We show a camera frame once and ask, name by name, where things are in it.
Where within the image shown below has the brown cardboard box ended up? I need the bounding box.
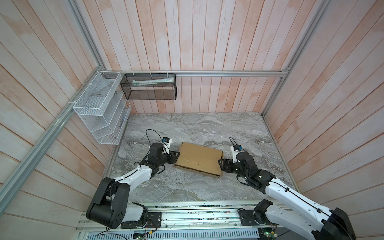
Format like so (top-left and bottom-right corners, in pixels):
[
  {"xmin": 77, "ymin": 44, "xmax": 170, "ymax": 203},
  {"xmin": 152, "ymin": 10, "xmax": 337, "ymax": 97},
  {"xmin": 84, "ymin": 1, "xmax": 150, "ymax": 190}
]
[{"xmin": 174, "ymin": 142, "xmax": 223, "ymax": 179}]

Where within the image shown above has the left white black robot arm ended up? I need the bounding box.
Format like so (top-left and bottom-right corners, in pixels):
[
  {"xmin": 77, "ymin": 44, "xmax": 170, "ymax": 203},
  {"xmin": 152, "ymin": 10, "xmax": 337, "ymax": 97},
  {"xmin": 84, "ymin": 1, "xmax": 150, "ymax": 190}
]
[{"xmin": 86, "ymin": 138, "xmax": 180, "ymax": 229}]

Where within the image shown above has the aluminium mounting rail frame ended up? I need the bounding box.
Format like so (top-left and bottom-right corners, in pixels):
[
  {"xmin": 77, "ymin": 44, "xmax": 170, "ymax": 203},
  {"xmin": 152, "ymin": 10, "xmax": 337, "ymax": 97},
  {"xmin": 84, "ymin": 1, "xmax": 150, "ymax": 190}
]
[{"xmin": 74, "ymin": 199, "xmax": 325, "ymax": 233}]

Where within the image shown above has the black wire mesh basket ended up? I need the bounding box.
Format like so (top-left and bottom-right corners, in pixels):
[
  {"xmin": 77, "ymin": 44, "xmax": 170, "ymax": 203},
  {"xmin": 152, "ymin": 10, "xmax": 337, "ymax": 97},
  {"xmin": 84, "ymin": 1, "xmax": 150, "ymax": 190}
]
[{"xmin": 120, "ymin": 73, "xmax": 178, "ymax": 101}]

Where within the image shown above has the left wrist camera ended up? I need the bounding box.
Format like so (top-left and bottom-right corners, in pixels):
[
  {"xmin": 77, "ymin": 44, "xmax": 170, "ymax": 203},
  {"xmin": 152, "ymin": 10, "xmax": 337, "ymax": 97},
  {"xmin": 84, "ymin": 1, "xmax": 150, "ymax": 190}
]
[{"xmin": 162, "ymin": 137, "xmax": 172, "ymax": 154}]

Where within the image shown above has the white slotted cable duct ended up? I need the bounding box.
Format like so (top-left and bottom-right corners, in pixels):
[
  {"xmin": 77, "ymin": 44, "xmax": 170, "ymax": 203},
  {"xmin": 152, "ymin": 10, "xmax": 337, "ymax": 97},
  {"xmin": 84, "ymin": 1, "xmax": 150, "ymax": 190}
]
[{"xmin": 87, "ymin": 228, "xmax": 260, "ymax": 240}]

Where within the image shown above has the right green circuit board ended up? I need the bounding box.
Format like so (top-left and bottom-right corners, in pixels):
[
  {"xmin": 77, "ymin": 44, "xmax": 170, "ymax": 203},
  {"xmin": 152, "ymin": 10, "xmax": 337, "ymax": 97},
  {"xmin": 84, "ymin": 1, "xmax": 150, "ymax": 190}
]
[{"xmin": 259, "ymin": 229, "xmax": 277, "ymax": 240}]

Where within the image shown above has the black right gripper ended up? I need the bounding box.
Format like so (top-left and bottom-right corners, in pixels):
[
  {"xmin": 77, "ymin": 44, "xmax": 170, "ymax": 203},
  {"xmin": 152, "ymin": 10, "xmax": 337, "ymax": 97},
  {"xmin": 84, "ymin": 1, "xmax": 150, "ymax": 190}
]
[{"xmin": 217, "ymin": 157, "xmax": 248, "ymax": 180}]

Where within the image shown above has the green circuit board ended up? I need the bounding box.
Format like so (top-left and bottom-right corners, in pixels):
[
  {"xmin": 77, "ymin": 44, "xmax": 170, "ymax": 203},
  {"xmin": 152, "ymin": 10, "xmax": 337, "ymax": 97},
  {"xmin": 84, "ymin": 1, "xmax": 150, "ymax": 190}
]
[
  {"xmin": 259, "ymin": 229, "xmax": 277, "ymax": 240},
  {"xmin": 133, "ymin": 233, "xmax": 147, "ymax": 240}
]

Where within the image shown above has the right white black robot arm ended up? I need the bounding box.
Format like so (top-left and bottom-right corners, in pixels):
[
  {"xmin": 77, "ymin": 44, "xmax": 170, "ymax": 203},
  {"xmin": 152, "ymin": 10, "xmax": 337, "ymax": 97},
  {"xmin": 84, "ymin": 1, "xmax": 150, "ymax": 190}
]
[{"xmin": 218, "ymin": 149, "xmax": 357, "ymax": 240}]

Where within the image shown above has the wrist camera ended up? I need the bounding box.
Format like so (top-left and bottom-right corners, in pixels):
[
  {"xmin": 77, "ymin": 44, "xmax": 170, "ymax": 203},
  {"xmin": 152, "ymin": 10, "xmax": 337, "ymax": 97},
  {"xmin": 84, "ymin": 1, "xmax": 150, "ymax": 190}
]
[
  {"xmin": 231, "ymin": 144, "xmax": 242, "ymax": 163},
  {"xmin": 162, "ymin": 137, "xmax": 172, "ymax": 154}
]

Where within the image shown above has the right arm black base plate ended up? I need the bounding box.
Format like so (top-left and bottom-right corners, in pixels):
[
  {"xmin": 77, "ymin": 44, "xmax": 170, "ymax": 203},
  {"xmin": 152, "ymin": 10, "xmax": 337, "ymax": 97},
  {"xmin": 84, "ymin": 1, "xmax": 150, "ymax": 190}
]
[{"xmin": 237, "ymin": 208, "xmax": 275, "ymax": 226}]

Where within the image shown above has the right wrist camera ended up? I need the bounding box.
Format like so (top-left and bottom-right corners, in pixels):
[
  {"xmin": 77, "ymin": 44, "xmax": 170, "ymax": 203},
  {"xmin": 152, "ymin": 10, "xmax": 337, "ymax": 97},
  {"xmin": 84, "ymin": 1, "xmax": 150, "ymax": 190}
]
[{"xmin": 231, "ymin": 144, "xmax": 242, "ymax": 163}]

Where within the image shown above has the left green circuit board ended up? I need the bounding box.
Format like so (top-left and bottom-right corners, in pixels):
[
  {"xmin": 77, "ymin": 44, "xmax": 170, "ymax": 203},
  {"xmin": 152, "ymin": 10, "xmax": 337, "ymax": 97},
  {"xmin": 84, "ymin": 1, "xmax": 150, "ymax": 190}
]
[{"xmin": 133, "ymin": 233, "xmax": 147, "ymax": 240}]

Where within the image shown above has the white wire mesh shelf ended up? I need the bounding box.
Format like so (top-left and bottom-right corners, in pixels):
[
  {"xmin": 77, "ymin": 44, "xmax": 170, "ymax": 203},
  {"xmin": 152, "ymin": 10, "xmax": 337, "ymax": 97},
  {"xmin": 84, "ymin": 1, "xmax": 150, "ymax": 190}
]
[{"xmin": 73, "ymin": 71, "xmax": 132, "ymax": 145}]

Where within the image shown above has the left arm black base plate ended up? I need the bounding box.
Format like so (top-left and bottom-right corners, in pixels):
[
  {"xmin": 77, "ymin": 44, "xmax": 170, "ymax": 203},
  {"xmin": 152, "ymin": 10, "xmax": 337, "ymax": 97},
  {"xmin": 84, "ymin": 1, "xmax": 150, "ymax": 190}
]
[{"xmin": 120, "ymin": 212, "xmax": 162, "ymax": 229}]

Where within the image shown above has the white paper in black basket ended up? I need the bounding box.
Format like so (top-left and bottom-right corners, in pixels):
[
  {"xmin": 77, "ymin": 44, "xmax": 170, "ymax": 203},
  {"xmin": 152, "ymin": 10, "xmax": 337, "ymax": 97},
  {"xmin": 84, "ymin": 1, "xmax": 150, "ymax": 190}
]
[{"xmin": 132, "ymin": 77, "xmax": 175, "ymax": 87}]

